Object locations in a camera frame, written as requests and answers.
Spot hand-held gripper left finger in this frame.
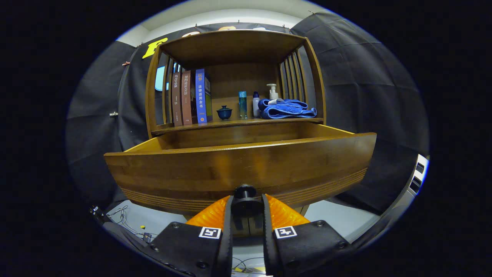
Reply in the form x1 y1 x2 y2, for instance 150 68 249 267
148 195 234 277

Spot blue folded towel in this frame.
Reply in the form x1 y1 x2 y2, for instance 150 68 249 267
258 98 317 119

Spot blue book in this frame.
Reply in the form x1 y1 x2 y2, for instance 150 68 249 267
195 69 213 123

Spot wooden drawer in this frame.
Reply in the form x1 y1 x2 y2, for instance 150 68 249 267
104 122 377 218

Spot wooden cabinet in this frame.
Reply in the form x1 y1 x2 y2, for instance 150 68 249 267
104 30 377 237

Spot white cabinet black handles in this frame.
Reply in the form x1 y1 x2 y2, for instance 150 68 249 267
354 154 430 247

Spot teal glass bottle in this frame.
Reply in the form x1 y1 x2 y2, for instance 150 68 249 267
238 91 248 119

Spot wooden countertop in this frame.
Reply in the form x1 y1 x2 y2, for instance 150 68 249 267
152 115 324 135

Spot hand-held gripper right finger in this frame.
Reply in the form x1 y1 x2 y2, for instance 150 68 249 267
262 194 350 276

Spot brown book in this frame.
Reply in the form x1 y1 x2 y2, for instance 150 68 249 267
181 70 193 125
172 72 183 127

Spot tangle of thin cables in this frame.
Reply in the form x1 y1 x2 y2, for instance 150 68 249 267
106 205 154 239

